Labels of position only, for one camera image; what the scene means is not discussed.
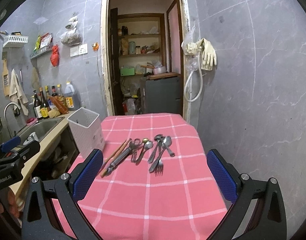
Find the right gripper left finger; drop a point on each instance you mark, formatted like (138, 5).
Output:
(40, 220)

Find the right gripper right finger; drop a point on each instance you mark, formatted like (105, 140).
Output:
(268, 220)

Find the wooden chopstick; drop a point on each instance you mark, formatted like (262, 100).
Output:
(127, 145)
(111, 156)

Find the steel knife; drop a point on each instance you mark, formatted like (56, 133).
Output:
(117, 161)

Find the wire vegetable peeler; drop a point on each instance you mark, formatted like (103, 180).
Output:
(135, 145)

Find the steel teaspoon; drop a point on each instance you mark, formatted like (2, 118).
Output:
(147, 146)

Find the steel fork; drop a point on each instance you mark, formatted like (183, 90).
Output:
(167, 142)

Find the large steel spoon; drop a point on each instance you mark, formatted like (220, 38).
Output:
(157, 139)

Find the ornate handle steel spoon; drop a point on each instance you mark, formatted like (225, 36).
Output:
(153, 166)

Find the gold small spoon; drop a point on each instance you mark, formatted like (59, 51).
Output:
(144, 142)

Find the steel sink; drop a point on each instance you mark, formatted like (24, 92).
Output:
(41, 128)

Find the steel faucet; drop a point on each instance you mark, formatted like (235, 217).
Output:
(7, 115)

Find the white perforated utensil holder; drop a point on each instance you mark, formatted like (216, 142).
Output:
(85, 126)

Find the dark sauce bottle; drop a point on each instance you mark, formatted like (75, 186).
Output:
(44, 105)

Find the hanging beige towel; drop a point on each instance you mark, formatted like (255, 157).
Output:
(16, 93)

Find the pink checkered tablecloth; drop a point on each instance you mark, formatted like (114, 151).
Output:
(131, 203)

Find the large soy sauce jug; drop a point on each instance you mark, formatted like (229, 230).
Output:
(71, 97)

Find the wooden grater board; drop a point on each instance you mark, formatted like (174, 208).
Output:
(5, 74)

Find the red plastic bag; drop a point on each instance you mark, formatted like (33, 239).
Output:
(54, 58)

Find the green box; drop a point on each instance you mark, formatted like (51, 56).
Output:
(127, 71)

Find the dark grey cabinet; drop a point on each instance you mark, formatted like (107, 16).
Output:
(161, 95)

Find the clear bag of dried goods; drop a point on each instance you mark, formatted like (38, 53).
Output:
(71, 37)

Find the pink pot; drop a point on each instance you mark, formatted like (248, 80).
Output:
(159, 70)

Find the cream rubber gloves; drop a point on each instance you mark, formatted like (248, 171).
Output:
(206, 51)

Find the grey wall shelf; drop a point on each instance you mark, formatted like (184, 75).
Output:
(41, 51)

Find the white wall basket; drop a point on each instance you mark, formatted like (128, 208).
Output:
(14, 41)

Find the white wall socket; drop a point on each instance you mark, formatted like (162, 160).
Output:
(78, 50)

